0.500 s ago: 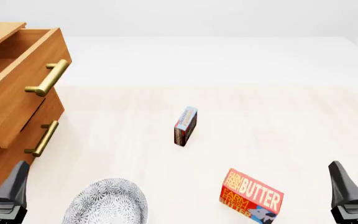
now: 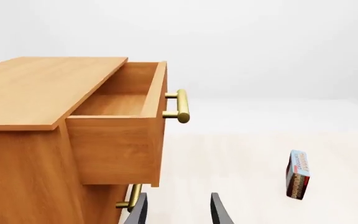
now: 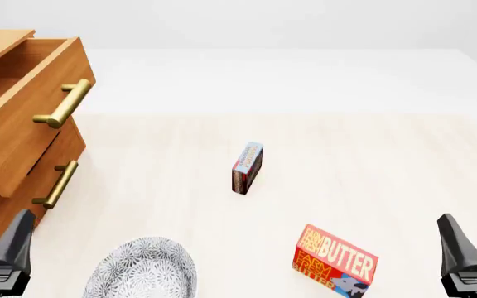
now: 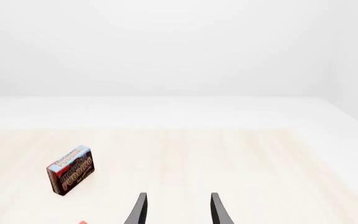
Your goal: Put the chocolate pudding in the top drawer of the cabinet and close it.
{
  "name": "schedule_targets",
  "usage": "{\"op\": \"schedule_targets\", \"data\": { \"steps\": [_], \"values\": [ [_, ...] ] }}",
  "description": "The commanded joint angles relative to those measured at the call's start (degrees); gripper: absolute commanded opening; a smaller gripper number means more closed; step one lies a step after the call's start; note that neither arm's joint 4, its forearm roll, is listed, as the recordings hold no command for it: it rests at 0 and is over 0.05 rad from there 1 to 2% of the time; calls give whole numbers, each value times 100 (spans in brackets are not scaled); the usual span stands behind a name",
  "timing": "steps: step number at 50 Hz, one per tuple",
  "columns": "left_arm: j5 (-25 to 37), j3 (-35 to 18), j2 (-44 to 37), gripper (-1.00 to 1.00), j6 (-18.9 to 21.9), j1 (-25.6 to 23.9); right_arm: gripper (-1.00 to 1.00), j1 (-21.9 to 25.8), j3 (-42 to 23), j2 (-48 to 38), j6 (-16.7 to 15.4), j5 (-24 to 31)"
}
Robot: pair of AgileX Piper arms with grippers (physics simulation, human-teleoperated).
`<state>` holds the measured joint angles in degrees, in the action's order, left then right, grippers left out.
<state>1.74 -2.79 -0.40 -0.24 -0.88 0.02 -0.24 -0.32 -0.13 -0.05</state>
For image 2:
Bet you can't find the open wooden drawer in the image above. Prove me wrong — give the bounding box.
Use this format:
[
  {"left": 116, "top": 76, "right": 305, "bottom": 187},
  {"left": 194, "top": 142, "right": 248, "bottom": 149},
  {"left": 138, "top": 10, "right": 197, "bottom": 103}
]
[{"left": 65, "top": 60, "right": 168, "bottom": 189}]

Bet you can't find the wooden cabinet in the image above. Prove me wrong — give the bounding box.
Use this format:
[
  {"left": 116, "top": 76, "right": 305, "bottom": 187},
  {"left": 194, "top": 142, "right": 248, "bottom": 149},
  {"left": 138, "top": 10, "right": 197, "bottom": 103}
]
[{"left": 0, "top": 56, "right": 132, "bottom": 224}]

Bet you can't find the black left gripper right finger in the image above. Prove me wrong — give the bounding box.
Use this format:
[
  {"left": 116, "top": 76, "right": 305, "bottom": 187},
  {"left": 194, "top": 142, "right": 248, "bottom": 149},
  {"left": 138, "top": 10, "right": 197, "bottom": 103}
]
[{"left": 210, "top": 192, "right": 234, "bottom": 224}]

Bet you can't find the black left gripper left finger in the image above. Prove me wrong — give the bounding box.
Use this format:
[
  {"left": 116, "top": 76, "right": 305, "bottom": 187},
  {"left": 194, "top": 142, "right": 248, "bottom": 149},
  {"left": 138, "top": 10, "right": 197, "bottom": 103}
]
[{"left": 124, "top": 192, "right": 149, "bottom": 224}]

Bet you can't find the brass drawer handle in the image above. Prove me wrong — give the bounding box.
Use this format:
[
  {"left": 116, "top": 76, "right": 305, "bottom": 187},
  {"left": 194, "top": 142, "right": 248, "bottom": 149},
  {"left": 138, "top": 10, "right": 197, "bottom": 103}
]
[
  {"left": 162, "top": 88, "right": 191, "bottom": 124},
  {"left": 115, "top": 183, "right": 143, "bottom": 213}
]

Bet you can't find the chocolate pudding box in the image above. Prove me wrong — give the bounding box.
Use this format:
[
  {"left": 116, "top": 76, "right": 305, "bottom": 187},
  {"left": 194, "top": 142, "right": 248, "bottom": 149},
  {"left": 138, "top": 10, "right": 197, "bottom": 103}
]
[{"left": 286, "top": 149, "right": 311, "bottom": 200}]

